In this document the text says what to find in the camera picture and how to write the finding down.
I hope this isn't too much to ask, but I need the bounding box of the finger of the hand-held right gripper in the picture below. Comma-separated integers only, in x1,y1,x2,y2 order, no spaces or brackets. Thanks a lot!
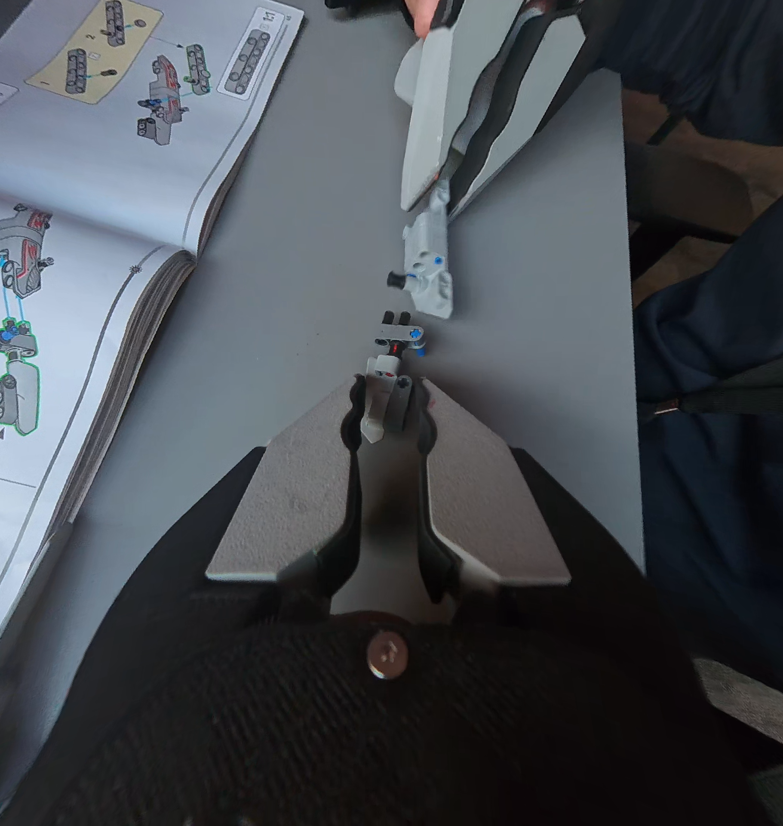
447,14,589,218
394,0,542,214

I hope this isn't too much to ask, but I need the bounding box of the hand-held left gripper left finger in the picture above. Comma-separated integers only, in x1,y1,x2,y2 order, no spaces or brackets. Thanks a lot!
206,376,368,615

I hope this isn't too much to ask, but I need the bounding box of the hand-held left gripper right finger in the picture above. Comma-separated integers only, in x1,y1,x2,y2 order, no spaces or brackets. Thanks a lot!
416,377,573,605

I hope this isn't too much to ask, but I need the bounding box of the grey lego panel piece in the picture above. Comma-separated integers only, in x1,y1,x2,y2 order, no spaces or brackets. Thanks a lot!
387,177,455,319

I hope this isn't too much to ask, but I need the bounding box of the small grey lego assembly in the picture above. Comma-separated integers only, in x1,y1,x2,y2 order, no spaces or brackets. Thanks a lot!
362,311,430,444

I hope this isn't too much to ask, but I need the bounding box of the person's right forearm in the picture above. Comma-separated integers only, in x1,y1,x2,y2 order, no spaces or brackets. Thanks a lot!
591,0,783,133

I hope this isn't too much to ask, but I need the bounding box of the lego instruction booklet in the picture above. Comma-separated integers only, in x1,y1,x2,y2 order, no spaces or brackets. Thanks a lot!
0,0,306,672

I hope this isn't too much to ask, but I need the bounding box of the black strap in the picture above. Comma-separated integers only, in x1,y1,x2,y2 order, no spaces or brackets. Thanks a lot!
652,367,783,417

